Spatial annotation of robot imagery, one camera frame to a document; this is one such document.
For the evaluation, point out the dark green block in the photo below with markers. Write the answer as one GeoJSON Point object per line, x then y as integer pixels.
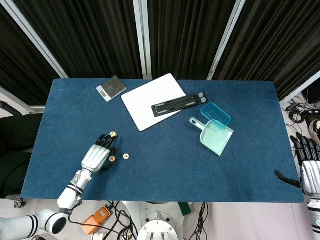
{"type": "Point", "coordinates": [185, 208]}

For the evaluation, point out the white shoe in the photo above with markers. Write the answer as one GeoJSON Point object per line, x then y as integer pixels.
{"type": "Point", "coordinates": [315, 127]}

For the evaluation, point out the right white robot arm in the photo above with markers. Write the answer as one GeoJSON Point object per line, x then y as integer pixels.
{"type": "Point", "coordinates": [315, 215]}

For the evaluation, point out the white rectangular board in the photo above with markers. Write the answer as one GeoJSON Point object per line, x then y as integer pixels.
{"type": "Point", "coordinates": [145, 107]}

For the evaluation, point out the black box device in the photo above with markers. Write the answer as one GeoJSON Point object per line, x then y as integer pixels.
{"type": "Point", "coordinates": [313, 96]}

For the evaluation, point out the black office chair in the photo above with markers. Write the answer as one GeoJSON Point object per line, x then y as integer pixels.
{"type": "Point", "coordinates": [15, 150]}

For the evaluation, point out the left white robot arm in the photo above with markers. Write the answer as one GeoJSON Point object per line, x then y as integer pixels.
{"type": "Point", "coordinates": [68, 197]}

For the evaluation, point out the white cylinder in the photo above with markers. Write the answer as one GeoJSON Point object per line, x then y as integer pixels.
{"type": "Point", "coordinates": [98, 236]}

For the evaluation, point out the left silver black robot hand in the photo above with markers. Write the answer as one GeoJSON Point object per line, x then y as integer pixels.
{"type": "Point", "coordinates": [96, 157]}

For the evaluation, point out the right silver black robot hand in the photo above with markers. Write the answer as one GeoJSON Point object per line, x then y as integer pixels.
{"type": "Point", "coordinates": [312, 175]}

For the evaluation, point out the wooden disc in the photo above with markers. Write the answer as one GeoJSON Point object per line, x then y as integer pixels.
{"type": "Point", "coordinates": [111, 158]}

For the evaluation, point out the silver digital kitchen scale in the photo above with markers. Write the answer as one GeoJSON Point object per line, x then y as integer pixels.
{"type": "Point", "coordinates": [113, 85]}

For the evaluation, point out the white frame post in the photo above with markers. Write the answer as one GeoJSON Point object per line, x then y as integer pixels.
{"type": "Point", "coordinates": [227, 37]}
{"type": "Point", "coordinates": [143, 37]}
{"type": "Point", "coordinates": [17, 100]}
{"type": "Point", "coordinates": [300, 88]}
{"type": "Point", "coordinates": [43, 50]}

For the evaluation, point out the mint green dustpan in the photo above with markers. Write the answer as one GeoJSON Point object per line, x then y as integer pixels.
{"type": "Point", "coordinates": [215, 140]}

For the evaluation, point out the black folding laptop stand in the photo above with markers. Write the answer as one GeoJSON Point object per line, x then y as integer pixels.
{"type": "Point", "coordinates": [175, 106]}

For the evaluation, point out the blue table cloth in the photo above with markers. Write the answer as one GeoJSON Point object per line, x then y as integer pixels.
{"type": "Point", "coordinates": [175, 175]}

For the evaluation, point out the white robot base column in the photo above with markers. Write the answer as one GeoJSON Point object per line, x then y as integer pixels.
{"type": "Point", "coordinates": [157, 225]}

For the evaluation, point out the clear blue plastic box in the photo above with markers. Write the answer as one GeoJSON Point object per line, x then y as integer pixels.
{"type": "Point", "coordinates": [215, 112]}

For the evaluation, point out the black pleated curtain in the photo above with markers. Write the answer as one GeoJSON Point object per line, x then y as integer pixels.
{"type": "Point", "coordinates": [87, 37]}
{"type": "Point", "coordinates": [187, 37]}
{"type": "Point", "coordinates": [275, 37]}
{"type": "Point", "coordinates": [20, 62]}

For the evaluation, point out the cream chess piece dark character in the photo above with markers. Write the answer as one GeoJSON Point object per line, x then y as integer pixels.
{"type": "Point", "coordinates": [126, 156]}
{"type": "Point", "coordinates": [113, 134]}

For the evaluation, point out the orange foot pedal box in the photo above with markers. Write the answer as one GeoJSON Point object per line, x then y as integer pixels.
{"type": "Point", "coordinates": [96, 221]}

